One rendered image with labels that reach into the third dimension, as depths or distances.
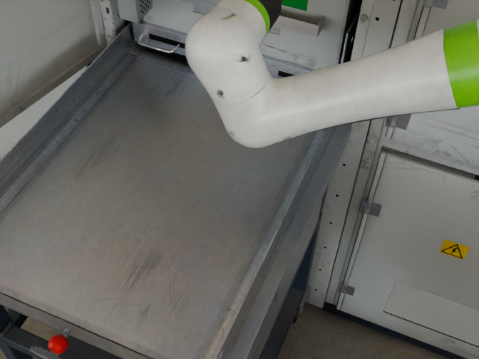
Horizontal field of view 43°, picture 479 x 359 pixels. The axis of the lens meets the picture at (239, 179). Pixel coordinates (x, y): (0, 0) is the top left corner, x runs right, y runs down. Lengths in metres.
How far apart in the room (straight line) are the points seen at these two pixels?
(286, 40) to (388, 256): 0.67
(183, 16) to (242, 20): 0.56
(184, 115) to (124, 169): 0.20
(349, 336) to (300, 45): 1.03
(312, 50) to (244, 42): 0.49
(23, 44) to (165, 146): 0.38
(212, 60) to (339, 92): 0.19
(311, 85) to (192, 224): 0.41
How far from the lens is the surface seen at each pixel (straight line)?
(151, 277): 1.12
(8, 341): 1.48
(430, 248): 1.62
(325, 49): 1.35
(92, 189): 1.26
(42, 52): 1.48
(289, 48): 1.38
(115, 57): 1.52
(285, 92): 0.93
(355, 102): 0.90
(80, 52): 1.57
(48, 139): 1.37
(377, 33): 1.24
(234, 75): 0.90
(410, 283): 1.76
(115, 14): 1.53
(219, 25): 0.89
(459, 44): 0.87
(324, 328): 2.03
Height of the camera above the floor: 1.79
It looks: 50 degrees down
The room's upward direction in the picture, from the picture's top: 2 degrees clockwise
